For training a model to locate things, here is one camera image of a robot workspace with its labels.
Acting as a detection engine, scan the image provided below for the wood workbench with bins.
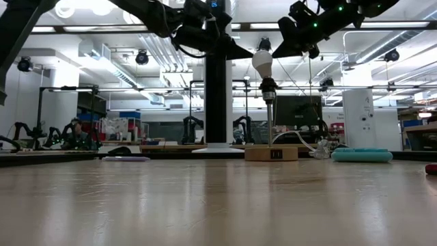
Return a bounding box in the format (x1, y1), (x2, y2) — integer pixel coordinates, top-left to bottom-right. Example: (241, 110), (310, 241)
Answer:
(404, 119), (437, 152)

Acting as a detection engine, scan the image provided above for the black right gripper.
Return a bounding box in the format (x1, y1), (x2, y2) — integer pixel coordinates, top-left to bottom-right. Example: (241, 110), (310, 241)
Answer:
(272, 1), (334, 59)

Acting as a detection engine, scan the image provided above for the white ventilation duct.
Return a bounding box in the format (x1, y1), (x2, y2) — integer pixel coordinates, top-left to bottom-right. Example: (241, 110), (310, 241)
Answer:
(78, 39), (165, 105)

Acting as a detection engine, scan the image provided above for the black upright post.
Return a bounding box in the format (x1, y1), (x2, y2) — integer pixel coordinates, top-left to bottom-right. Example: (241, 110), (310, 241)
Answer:
(203, 0), (227, 144)

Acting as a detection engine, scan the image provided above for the person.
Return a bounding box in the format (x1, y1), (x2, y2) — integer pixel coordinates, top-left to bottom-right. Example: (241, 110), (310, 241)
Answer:
(61, 117), (90, 151)

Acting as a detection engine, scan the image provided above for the white lamp cable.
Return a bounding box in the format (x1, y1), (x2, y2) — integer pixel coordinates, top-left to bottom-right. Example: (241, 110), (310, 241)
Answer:
(272, 130), (317, 152)

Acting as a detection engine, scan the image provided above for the black ceiling-hung camera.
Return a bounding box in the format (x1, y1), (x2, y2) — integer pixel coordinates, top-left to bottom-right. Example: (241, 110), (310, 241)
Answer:
(384, 49), (401, 63)
(257, 36), (272, 52)
(135, 49), (150, 66)
(16, 56), (34, 73)
(320, 77), (335, 92)

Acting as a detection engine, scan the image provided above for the blue storage bin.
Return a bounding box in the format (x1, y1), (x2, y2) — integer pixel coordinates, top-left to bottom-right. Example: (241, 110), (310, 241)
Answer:
(118, 111), (142, 120)

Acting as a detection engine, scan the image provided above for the wooden base table lamp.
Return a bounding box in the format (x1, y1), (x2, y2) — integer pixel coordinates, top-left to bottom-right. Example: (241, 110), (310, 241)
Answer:
(244, 77), (299, 162)

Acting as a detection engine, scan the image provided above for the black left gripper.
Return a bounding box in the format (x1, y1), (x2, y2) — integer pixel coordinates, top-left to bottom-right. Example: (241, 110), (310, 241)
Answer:
(172, 0), (254, 61)

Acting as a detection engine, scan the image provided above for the white frosted lightbulb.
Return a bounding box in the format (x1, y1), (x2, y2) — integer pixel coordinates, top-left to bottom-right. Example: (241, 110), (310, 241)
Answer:
(251, 49), (274, 80)

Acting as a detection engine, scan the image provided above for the black station frame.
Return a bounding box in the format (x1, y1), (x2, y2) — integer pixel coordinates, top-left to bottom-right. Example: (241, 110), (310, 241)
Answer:
(36, 85), (100, 151)

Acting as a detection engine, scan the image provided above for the lilac flat pad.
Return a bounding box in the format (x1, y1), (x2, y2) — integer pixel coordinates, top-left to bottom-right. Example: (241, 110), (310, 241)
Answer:
(101, 155), (152, 163)

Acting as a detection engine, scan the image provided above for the teal calculator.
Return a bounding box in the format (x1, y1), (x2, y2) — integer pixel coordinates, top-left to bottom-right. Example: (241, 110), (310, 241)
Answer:
(330, 147), (394, 163)

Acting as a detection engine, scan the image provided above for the long black table rail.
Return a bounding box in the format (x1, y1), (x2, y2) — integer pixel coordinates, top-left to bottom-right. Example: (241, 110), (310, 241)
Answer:
(0, 150), (437, 168)

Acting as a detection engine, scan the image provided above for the silver ventilation duct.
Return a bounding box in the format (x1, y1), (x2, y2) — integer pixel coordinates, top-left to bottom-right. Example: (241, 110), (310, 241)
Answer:
(354, 3), (437, 66)

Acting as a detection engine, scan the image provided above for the black monitor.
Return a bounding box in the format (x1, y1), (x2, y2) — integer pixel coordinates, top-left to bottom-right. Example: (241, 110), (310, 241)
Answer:
(272, 95), (324, 133)

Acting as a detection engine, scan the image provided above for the white kiosk cabinet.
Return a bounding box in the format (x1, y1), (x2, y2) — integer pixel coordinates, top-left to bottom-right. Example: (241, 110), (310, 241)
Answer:
(342, 88), (376, 150)

